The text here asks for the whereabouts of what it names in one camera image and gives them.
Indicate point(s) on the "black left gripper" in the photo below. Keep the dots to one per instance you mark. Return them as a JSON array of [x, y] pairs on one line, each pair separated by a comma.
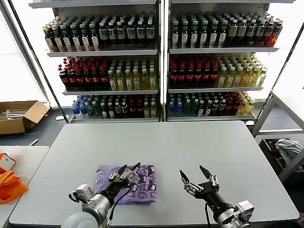
[[116, 188]]

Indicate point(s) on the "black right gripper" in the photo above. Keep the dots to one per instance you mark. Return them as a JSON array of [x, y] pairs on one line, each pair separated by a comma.
[[212, 199]]

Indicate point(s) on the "purple printed t-shirt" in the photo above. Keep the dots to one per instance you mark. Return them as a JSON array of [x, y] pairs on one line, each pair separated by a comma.
[[145, 187]]

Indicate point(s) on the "dark bottle white cap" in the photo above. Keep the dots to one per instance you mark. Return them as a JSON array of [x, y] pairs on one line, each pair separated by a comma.
[[208, 108], [103, 111], [111, 111], [201, 108]]

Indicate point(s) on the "black bottle white square label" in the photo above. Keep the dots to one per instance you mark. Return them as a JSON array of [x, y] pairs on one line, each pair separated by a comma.
[[149, 33], [222, 105], [120, 34], [131, 33], [125, 109], [118, 109], [140, 33], [215, 105], [103, 34], [112, 34]]

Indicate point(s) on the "cola bottle red cap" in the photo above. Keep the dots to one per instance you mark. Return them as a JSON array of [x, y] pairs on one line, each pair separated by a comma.
[[173, 74], [64, 78], [213, 73], [132, 108], [96, 77], [72, 78], [104, 77], [88, 77], [140, 108], [80, 77], [190, 74], [198, 74], [229, 105], [236, 104], [181, 74], [206, 74]]

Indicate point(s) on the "yellow drink bottle green label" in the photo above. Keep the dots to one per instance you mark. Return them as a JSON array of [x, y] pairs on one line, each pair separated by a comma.
[[255, 77], [153, 110], [262, 77], [221, 78], [136, 80], [153, 79], [112, 80], [242, 108], [247, 77], [145, 79], [238, 77], [128, 80], [230, 78], [146, 110], [120, 80], [250, 107]]

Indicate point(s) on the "green tinted bottle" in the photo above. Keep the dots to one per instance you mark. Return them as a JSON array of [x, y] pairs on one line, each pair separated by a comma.
[[90, 109], [194, 108], [187, 108], [97, 110]]

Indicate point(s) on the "black storage crate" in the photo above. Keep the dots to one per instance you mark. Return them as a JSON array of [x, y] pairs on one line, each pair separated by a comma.
[[267, 152]]

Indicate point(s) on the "blue water bottle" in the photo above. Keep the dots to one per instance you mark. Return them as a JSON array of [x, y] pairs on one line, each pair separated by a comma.
[[76, 109], [83, 109], [179, 108], [171, 108]]

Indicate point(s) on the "small white block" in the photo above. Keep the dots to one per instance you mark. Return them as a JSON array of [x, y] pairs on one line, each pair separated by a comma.
[[250, 122]]

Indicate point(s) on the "red garment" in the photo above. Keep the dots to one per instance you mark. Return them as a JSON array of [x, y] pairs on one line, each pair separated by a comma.
[[276, 152]]

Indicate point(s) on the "white grey garment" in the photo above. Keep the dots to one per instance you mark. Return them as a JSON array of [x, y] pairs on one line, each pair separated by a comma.
[[288, 148]]

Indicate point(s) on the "white side table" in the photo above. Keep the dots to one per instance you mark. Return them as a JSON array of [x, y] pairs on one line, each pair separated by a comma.
[[31, 156]]

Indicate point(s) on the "white flat strip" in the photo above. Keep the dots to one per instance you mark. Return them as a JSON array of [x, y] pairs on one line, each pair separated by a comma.
[[33, 142]]

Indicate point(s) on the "orange cloth bag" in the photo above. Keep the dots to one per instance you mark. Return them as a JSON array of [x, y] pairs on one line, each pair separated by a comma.
[[10, 187]]

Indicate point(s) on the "white and orange box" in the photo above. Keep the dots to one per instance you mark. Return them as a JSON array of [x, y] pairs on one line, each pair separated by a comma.
[[7, 162]]

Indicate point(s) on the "open cardboard box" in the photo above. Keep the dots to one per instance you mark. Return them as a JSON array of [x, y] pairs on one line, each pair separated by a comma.
[[14, 126]]

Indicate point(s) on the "grey bottle shelving unit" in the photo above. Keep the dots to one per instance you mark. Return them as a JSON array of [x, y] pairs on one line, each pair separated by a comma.
[[223, 50], [104, 53]]

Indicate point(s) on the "white sticks bundle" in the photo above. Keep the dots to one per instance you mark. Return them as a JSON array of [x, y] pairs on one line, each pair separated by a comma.
[[12, 113]]

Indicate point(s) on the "dark bottle beige label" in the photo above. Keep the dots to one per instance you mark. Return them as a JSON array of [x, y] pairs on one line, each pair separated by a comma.
[[232, 32], [241, 32]]

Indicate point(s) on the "dark bottle grey label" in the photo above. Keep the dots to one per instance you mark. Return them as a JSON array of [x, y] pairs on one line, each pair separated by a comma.
[[250, 32], [268, 32], [259, 32]]

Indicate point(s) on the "red drink bottle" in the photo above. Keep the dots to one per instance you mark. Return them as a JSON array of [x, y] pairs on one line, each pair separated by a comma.
[[276, 33]]

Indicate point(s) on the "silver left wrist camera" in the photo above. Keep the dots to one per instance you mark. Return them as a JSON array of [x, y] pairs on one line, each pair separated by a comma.
[[84, 192]]

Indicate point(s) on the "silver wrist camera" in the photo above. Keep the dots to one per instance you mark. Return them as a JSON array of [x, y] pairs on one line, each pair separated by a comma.
[[244, 211], [84, 192]]

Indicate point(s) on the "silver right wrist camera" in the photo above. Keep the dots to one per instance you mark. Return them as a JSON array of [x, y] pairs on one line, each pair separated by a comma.
[[244, 211]]

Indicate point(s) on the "grey metal frame table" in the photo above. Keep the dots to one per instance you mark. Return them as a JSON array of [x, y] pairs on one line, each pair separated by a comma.
[[268, 111]]

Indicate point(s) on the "black slanted frame pole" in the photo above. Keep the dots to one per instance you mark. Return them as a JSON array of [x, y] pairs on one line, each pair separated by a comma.
[[279, 72], [38, 60]]

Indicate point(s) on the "grey slanted frame pole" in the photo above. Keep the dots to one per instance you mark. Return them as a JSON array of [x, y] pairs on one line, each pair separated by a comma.
[[23, 55]]

